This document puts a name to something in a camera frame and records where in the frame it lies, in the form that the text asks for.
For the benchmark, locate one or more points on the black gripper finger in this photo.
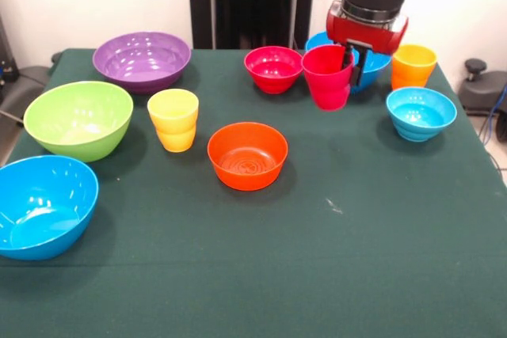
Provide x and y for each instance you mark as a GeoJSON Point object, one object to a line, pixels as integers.
{"type": "Point", "coordinates": [359, 69]}
{"type": "Point", "coordinates": [348, 57]}

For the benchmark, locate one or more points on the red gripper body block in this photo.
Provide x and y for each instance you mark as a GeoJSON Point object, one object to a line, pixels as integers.
{"type": "Point", "coordinates": [368, 33]}

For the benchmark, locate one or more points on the crimson cup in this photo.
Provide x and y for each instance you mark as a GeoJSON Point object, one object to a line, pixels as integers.
{"type": "Point", "coordinates": [326, 84]}

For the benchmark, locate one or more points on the crimson small bowl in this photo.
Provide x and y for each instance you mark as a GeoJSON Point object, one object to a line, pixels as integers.
{"type": "Point", "coordinates": [274, 73]}

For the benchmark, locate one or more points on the orange bowl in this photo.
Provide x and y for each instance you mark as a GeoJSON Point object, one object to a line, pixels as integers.
{"type": "Point", "coordinates": [247, 156]}

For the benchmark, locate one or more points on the large blue bowl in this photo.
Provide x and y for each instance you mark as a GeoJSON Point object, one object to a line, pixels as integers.
{"type": "Point", "coordinates": [376, 67]}
{"type": "Point", "coordinates": [43, 211]}

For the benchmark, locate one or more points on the orange cup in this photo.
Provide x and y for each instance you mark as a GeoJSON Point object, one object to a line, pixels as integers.
{"type": "Point", "coordinates": [414, 67]}

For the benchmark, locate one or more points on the small blue bowl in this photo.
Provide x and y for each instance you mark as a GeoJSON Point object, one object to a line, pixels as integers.
{"type": "Point", "coordinates": [421, 114]}

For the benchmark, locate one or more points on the black stand base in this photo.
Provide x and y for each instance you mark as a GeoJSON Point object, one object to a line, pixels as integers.
{"type": "Point", "coordinates": [487, 90]}

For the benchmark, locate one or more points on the dark green tablecloth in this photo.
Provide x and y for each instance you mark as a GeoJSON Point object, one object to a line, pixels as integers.
{"type": "Point", "coordinates": [277, 235]}

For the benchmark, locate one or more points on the yellow cup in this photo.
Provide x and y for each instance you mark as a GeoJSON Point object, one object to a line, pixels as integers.
{"type": "Point", "coordinates": [173, 124]}

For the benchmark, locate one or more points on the large purple bowl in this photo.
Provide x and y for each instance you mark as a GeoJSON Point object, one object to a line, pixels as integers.
{"type": "Point", "coordinates": [140, 63]}

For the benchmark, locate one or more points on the large green bowl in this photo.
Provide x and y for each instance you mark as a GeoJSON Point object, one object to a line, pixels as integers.
{"type": "Point", "coordinates": [79, 120]}

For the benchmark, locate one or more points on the grey stand base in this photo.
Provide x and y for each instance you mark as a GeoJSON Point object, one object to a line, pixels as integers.
{"type": "Point", "coordinates": [27, 77]}

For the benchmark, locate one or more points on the black equipment box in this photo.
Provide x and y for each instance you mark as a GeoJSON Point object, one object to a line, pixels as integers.
{"type": "Point", "coordinates": [6, 61]}

